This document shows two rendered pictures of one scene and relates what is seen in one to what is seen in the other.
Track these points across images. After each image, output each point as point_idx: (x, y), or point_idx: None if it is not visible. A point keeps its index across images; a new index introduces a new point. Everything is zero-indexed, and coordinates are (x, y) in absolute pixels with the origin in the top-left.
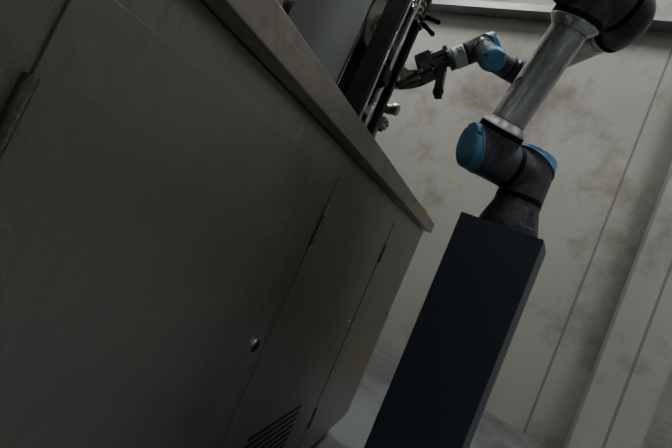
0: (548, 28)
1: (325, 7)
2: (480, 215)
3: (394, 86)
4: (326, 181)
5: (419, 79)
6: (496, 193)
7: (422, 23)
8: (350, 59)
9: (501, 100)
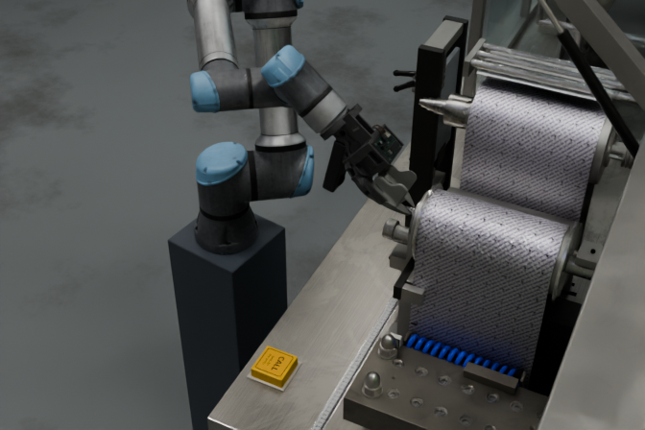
0: (291, 33)
1: None
2: (257, 230)
3: (409, 164)
4: None
5: (372, 180)
6: (249, 207)
7: (415, 83)
8: (496, 181)
9: (297, 115)
